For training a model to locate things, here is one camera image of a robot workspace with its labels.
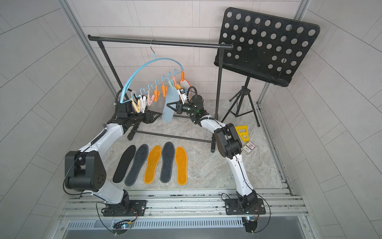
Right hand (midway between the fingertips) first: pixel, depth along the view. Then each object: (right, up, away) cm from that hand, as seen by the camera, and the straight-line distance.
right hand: (170, 106), depth 87 cm
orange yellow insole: (+6, -31, -1) cm, 32 cm away
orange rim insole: (+8, +13, +1) cm, 15 cm away
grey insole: (-2, -28, +2) cm, 28 cm away
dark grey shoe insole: (-19, -30, +1) cm, 35 cm away
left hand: (-6, -3, -2) cm, 7 cm away
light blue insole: (+3, +5, -7) cm, 9 cm away
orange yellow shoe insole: (-10, -30, 0) cm, 32 cm away
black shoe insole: (-26, -30, 0) cm, 40 cm away
